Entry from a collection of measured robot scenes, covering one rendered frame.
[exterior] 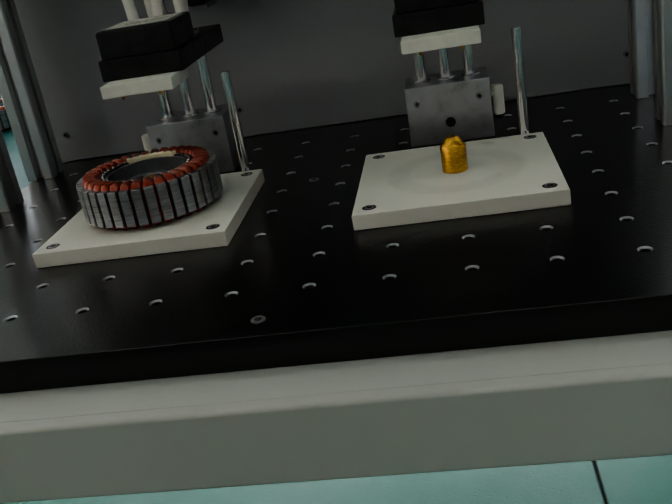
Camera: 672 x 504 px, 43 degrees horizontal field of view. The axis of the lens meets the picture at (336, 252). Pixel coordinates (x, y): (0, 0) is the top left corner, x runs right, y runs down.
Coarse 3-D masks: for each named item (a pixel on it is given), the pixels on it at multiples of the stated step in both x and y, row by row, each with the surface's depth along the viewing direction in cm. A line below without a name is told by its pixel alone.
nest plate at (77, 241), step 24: (240, 192) 69; (192, 216) 65; (216, 216) 64; (240, 216) 66; (48, 240) 66; (72, 240) 65; (96, 240) 64; (120, 240) 63; (144, 240) 62; (168, 240) 62; (192, 240) 61; (216, 240) 61; (48, 264) 63
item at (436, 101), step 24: (456, 72) 78; (480, 72) 76; (408, 96) 75; (432, 96) 75; (456, 96) 75; (480, 96) 75; (408, 120) 76; (432, 120) 76; (456, 120) 76; (480, 120) 76; (432, 144) 77
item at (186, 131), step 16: (176, 112) 83; (208, 112) 80; (224, 112) 79; (160, 128) 79; (176, 128) 79; (192, 128) 79; (208, 128) 78; (224, 128) 78; (160, 144) 79; (176, 144) 79; (192, 144) 79; (208, 144) 79; (224, 144) 79; (224, 160) 79
